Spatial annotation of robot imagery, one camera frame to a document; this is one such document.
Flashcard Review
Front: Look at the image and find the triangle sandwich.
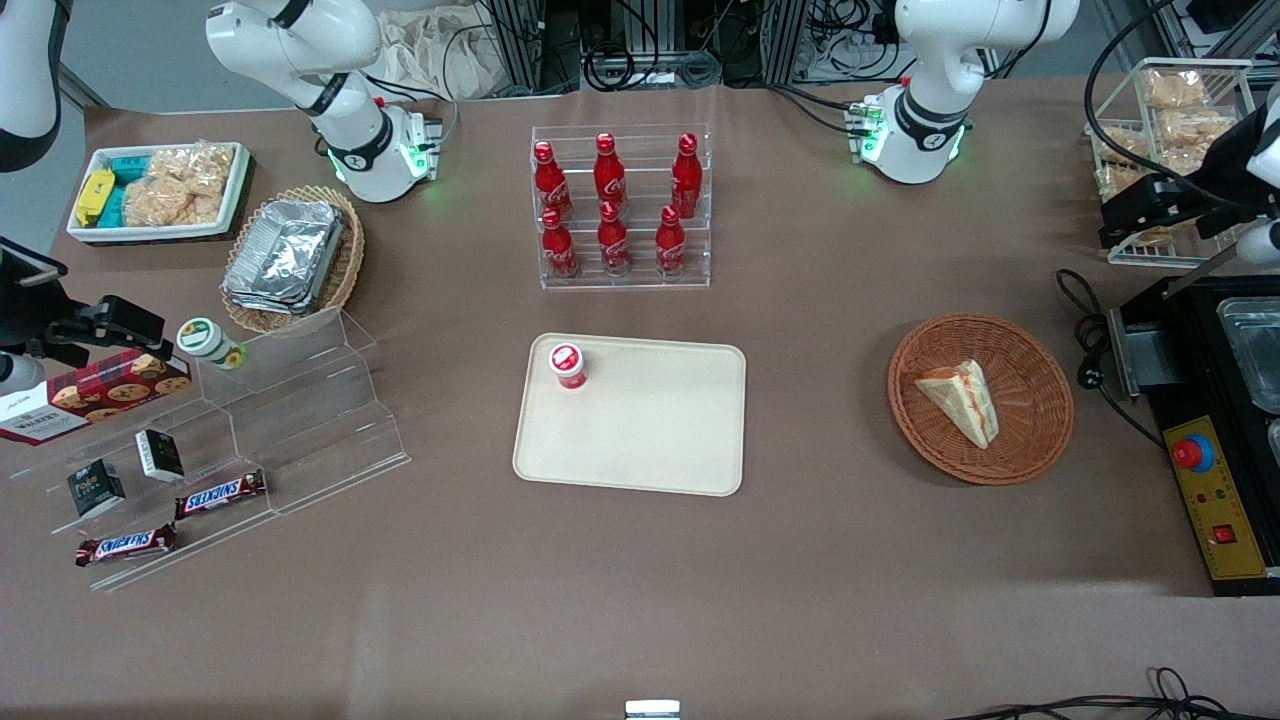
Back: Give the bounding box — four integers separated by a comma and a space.
913, 360, 1001, 450

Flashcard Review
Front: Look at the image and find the oval light wicker basket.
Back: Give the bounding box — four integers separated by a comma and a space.
220, 185, 366, 336

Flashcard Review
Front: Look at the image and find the round brown wicker basket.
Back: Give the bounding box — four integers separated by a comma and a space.
887, 313, 1076, 487

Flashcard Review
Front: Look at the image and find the beige plastic tray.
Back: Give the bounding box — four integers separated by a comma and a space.
512, 333, 748, 498

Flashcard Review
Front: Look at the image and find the red tartan cookie box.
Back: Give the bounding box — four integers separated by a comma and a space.
0, 348, 193, 447

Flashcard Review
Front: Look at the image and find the green lid yogurt cup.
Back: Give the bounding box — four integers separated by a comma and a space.
176, 317, 247, 371

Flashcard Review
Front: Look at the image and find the white rectangular plastic bin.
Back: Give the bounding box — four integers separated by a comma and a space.
66, 141, 253, 246

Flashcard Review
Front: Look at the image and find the yellow snack packet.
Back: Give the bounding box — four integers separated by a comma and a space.
76, 168, 117, 227

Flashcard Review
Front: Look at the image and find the black machine with yellow panel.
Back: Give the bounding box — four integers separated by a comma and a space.
1108, 270, 1280, 598

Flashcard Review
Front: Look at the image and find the small black carton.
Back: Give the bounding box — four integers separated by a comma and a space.
135, 429, 186, 484
66, 459, 127, 519

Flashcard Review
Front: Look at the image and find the aluminium foil container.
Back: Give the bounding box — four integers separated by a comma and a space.
222, 280, 323, 317
228, 198, 346, 301

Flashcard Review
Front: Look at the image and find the clear bag of rice crackers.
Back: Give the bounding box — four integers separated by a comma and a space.
122, 143, 236, 229

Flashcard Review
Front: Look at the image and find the steel pan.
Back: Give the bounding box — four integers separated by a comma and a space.
1215, 297, 1280, 416

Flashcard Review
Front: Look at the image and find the brown snickers bar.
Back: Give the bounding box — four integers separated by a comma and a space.
75, 523, 179, 568
174, 469, 269, 521

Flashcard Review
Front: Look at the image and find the clear acrylic stepped shelf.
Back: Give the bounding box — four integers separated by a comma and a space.
8, 305, 413, 593

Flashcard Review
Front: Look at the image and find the beige cloth bag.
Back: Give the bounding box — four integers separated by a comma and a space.
375, 10, 501, 101

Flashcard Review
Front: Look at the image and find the red cola bottle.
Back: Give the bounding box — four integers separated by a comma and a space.
541, 208, 580, 279
532, 141, 574, 221
597, 201, 632, 276
594, 132, 628, 213
670, 133, 703, 219
655, 205, 687, 277

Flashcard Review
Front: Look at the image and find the red lid yogurt cup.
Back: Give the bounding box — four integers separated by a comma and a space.
547, 342, 589, 391

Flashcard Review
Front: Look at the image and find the brown table cover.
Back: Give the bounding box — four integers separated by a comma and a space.
0, 75, 1280, 720

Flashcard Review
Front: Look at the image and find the clear acrylic bottle rack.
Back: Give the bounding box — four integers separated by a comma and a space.
530, 124, 713, 291

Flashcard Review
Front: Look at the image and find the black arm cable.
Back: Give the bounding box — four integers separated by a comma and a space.
1084, 0, 1280, 213

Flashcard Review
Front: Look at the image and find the white wire basket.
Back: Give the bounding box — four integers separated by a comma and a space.
1085, 57, 1280, 269

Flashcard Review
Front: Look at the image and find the black power cable with plug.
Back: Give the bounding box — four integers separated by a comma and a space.
1055, 268, 1166, 448

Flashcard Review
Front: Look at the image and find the thin black floor cable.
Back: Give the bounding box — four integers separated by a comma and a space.
945, 667, 1280, 720

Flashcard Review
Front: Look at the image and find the coiled black cable bundle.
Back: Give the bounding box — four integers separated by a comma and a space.
583, 40, 723, 91

